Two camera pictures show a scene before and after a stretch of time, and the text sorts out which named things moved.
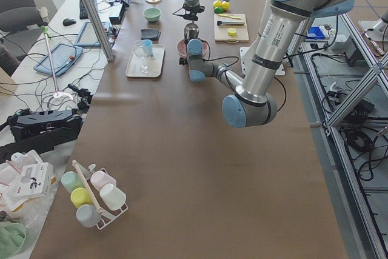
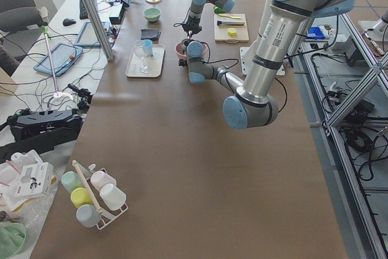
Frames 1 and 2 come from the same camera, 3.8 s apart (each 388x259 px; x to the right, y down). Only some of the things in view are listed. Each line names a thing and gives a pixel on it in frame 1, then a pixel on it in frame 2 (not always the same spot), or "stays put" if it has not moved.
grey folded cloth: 151,34 stays put
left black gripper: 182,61 stays put
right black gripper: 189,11 → 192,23
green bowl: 152,14 stays put
